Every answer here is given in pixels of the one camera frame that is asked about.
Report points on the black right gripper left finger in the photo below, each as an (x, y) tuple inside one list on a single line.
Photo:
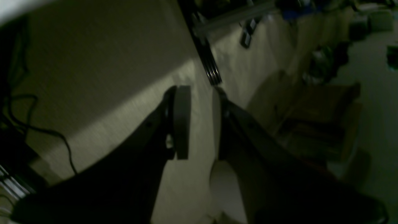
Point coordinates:
[(122, 187)]

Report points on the aluminium horizontal rail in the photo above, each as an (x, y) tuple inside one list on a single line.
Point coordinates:
[(243, 13)]

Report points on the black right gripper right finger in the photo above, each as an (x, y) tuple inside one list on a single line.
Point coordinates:
[(279, 188)]

